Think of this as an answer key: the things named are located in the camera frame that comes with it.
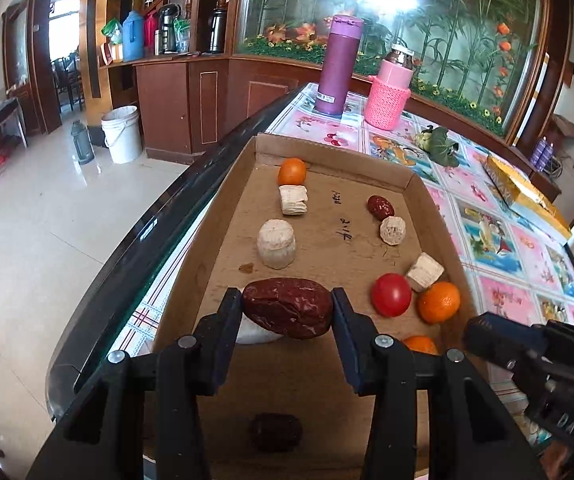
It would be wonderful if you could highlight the green leaf wrap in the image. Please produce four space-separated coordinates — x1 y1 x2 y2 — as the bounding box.
414 126 460 167

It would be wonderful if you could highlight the orange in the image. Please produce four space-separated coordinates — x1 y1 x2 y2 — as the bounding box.
403 335 440 356
278 157 308 187
417 281 462 324

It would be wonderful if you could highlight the bottle with pink knit sleeve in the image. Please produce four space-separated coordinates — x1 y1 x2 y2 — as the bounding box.
364 44 415 130

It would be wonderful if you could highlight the red tomato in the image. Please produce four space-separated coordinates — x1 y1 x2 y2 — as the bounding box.
371 273 413 318

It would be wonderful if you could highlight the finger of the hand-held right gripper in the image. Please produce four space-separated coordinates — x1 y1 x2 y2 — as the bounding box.
462 311 548 369

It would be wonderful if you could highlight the dark thermos flask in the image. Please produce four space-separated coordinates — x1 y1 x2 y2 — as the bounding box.
208 7 229 53

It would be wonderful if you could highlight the purple thermos bottle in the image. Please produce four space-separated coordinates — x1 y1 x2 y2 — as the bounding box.
313 14 364 116

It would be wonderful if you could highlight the large beige sugarcane piece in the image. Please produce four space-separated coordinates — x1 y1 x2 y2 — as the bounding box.
257 218 297 269

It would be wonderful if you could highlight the white round piece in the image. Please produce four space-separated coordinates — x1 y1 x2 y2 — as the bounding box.
234 317 285 346

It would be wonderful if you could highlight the white plastic bucket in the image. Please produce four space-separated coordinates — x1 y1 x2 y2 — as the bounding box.
100 105 143 164

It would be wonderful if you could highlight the yellow lined white box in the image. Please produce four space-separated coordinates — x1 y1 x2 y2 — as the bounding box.
482 155 572 241

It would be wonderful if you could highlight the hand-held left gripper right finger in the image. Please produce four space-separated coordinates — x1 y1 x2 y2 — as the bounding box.
331 287 548 480

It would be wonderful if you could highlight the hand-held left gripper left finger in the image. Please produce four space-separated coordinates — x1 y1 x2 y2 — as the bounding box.
27 287 244 480

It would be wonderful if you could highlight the flower painted glass screen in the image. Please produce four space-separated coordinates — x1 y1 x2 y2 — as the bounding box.
234 0 552 136

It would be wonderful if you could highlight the large red date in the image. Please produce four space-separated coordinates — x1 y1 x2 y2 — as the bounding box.
242 277 334 341

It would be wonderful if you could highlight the green plastic bag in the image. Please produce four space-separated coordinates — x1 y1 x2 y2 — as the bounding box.
101 18 124 46

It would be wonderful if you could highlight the wooden cabinet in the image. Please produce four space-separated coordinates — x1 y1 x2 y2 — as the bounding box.
134 55 300 166

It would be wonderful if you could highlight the red thermos jug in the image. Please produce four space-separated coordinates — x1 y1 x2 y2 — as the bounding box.
144 12 160 56

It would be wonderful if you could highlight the black electric kettle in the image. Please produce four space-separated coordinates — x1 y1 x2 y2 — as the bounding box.
157 3 182 55

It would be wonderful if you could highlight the printed fruit tablecloth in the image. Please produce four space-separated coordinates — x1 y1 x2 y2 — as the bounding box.
112 82 574 461

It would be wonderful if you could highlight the dark red date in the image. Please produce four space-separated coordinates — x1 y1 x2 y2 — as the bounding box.
248 412 303 452

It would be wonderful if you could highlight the grey green thermos jug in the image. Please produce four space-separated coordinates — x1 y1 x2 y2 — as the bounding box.
70 120 95 166

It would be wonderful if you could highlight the brown cardboard box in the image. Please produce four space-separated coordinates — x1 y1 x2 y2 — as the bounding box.
142 132 472 480

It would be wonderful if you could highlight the blue thermos jug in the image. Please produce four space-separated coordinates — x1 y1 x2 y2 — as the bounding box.
121 10 145 62

